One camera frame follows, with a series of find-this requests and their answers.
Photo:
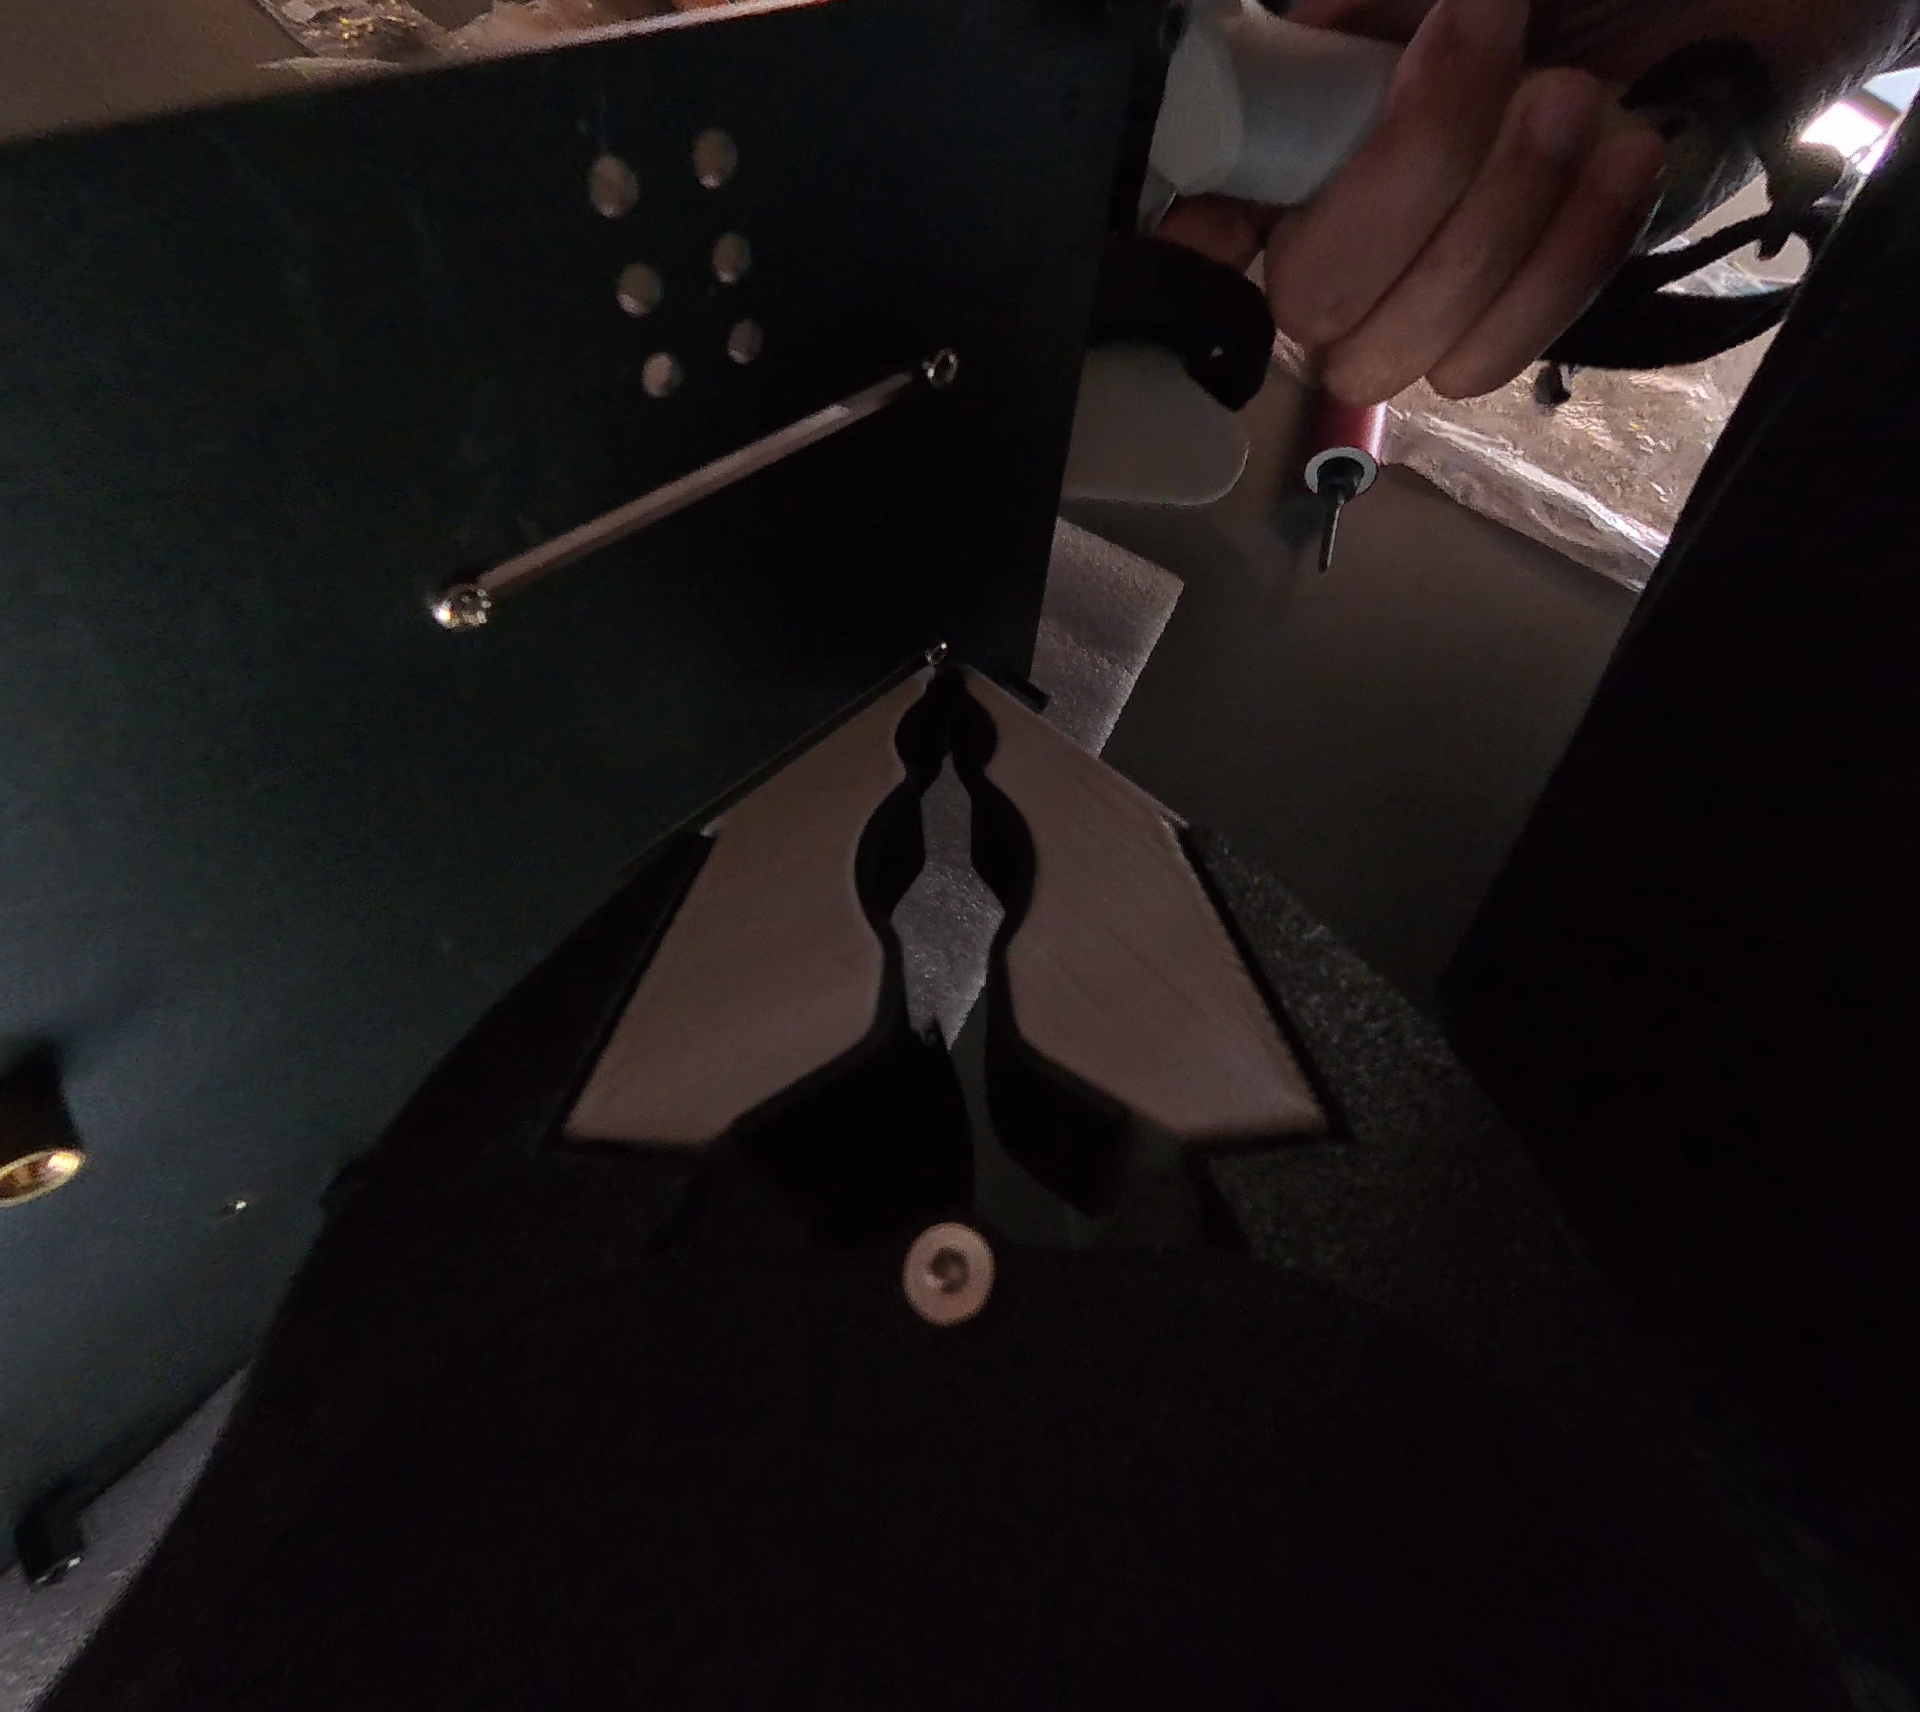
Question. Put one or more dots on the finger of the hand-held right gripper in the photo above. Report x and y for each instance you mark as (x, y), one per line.
(1154, 421)

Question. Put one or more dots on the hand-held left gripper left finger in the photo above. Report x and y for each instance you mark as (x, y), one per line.
(737, 991)

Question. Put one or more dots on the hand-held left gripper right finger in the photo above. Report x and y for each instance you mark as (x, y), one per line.
(1154, 991)

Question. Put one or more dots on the dark red screwdriver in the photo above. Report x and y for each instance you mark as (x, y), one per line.
(1343, 446)

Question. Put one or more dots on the blue toy robot arm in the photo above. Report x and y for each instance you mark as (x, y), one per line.
(375, 542)

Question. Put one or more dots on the white foam sheet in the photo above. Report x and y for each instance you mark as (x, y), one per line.
(1103, 631)

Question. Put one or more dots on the pile of clear plastic bags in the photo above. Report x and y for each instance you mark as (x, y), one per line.
(1562, 466)

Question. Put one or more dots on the group of clear screw bags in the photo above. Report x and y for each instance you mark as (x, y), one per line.
(329, 4)

